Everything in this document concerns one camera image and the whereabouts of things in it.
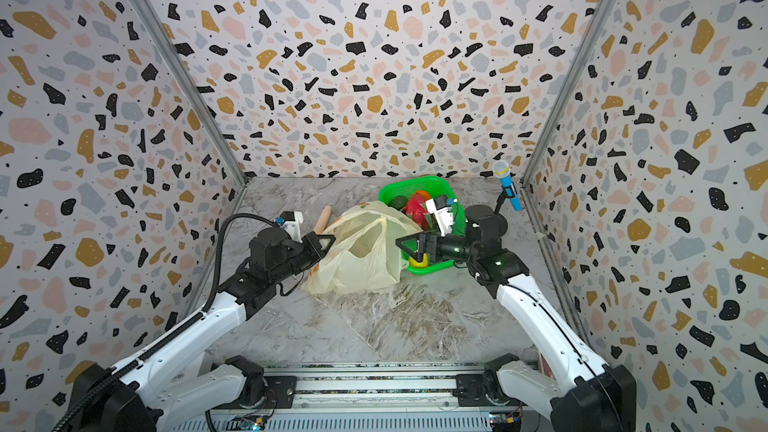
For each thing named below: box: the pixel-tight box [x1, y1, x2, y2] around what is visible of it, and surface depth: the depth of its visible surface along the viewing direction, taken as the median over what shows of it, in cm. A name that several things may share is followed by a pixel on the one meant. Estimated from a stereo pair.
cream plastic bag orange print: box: [302, 200, 422, 294], surface depth 78 cm
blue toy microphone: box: [492, 160, 522, 212], surface depth 92 cm
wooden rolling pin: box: [313, 205, 332, 235], surface depth 111 cm
